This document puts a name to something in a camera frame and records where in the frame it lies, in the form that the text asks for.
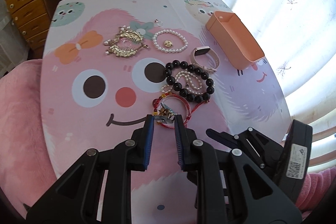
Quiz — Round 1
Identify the white floral curtain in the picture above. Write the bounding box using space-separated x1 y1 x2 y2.
223 0 335 172

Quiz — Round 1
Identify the small crystal earring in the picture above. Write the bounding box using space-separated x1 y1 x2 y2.
154 19 163 27

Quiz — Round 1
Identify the pink plastic tray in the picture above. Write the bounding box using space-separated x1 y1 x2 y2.
206 11 265 70

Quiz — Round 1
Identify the small silver flower charm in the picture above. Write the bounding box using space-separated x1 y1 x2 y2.
154 102 177 124

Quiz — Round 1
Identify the pink fluffy blanket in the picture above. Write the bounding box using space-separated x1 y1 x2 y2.
1 59 56 218

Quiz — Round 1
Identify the black bead bracelet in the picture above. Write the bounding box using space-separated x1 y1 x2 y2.
163 60 215 104

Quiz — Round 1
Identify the gold coin pendant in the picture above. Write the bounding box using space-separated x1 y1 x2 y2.
164 40 173 48

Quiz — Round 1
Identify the cartoon monster table mat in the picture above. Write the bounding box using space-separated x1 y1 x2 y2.
41 0 290 177

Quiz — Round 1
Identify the long pearl necklace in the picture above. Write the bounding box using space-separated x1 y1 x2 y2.
160 69 205 93

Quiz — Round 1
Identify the round pearl bracelet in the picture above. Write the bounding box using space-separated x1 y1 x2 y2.
152 29 189 54

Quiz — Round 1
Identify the red string bracelet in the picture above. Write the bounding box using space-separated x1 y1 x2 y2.
151 91 211 130

